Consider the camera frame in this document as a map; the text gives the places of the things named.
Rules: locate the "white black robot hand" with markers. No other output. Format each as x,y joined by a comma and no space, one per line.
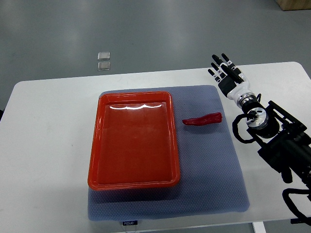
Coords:
230,79

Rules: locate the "red pepper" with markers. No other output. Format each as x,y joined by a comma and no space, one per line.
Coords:
204,120

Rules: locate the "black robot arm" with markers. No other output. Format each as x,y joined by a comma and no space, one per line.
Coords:
284,144

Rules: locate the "red plastic tray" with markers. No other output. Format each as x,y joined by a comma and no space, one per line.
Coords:
134,144

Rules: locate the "cardboard box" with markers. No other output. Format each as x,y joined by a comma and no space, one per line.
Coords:
289,5

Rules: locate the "blue grey mesh mat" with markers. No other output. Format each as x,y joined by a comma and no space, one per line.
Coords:
211,178

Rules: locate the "upper floor socket plate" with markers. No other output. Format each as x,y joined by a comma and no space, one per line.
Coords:
103,56

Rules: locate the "white table leg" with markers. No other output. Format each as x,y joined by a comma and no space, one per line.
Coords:
259,227

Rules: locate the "black label tag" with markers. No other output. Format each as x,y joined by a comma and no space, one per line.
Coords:
130,223

